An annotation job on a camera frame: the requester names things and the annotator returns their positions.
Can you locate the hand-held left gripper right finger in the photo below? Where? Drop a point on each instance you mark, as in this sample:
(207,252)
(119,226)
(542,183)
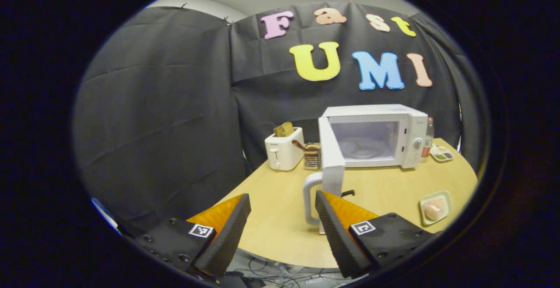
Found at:
(337,235)

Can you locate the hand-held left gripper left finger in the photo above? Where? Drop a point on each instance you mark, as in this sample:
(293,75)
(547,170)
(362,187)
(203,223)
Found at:
(227,235)

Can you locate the pink steamed bun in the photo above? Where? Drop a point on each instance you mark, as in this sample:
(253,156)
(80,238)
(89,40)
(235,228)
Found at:
(434,210)

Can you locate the white microwave oven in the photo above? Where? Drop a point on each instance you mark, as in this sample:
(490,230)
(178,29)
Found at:
(411,139)

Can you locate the glass turntable plate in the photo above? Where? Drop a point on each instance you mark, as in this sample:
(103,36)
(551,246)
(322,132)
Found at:
(363,149)

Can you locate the white toaster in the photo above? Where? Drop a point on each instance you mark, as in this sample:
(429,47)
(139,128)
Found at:
(282,152)

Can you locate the pale green plate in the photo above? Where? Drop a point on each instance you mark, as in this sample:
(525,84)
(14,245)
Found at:
(446,200)

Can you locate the toasted bread slice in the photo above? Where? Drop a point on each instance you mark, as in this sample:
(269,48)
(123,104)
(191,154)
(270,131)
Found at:
(284,129)

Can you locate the clear plastic bottle red label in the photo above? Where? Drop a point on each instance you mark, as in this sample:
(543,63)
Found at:
(427,141)

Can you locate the black backdrop cloth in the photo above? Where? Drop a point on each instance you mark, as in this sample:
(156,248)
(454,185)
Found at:
(153,126)

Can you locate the white divided dish with beans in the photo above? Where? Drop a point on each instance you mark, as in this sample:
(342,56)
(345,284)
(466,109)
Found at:
(442,153)

